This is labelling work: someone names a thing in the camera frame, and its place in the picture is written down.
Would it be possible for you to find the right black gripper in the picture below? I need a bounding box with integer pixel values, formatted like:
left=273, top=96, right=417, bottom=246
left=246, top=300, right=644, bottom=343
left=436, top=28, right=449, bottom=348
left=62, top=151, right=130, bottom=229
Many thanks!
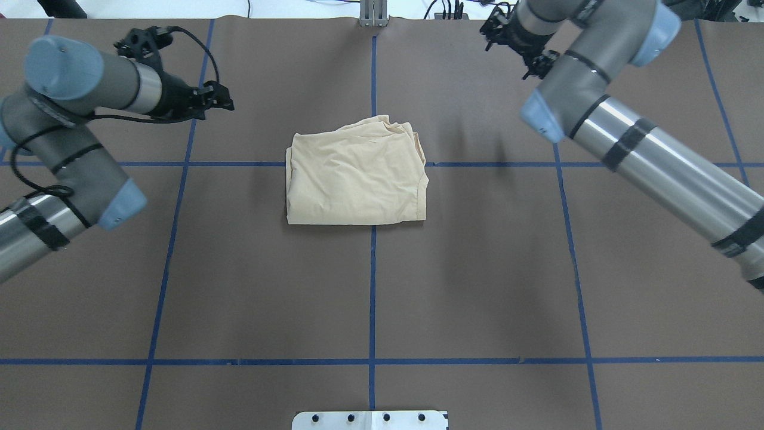
left=501, top=17, right=561, bottom=81

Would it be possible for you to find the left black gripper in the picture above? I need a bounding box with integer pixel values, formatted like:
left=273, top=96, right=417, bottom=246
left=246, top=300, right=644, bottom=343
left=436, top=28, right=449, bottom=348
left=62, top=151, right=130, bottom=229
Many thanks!
left=156, top=72, right=235, bottom=120

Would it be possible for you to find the cream yellow long-sleeve shirt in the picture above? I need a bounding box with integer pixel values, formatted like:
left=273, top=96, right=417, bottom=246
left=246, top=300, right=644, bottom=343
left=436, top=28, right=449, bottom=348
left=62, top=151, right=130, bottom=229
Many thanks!
left=285, top=115, right=429, bottom=226

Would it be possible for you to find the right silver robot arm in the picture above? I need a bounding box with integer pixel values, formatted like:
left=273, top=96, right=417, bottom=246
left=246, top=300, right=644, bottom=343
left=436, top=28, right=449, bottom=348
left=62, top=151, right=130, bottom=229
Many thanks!
left=480, top=1, right=763, bottom=291

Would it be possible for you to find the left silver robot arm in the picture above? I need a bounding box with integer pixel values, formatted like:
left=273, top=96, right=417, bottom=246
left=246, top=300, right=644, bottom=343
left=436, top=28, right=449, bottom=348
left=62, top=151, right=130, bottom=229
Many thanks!
left=1, top=26, right=235, bottom=281

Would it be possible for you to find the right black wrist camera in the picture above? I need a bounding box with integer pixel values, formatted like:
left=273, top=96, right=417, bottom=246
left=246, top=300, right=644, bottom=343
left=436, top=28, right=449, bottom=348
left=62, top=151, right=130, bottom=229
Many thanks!
left=479, top=2, right=514, bottom=52

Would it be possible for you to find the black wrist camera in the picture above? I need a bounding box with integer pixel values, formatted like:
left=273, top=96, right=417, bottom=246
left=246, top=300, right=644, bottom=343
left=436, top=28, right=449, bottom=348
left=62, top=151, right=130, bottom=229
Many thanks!
left=479, top=2, right=514, bottom=52
left=113, top=26, right=174, bottom=72

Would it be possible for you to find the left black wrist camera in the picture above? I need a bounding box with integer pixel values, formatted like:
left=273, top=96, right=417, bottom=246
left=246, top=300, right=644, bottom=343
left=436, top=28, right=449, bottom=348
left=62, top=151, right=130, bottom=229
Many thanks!
left=113, top=26, right=174, bottom=72

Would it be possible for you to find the aluminium frame post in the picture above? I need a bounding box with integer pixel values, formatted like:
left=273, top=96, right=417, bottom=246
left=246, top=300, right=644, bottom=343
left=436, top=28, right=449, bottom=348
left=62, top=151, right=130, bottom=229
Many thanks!
left=359, top=0, right=389, bottom=27

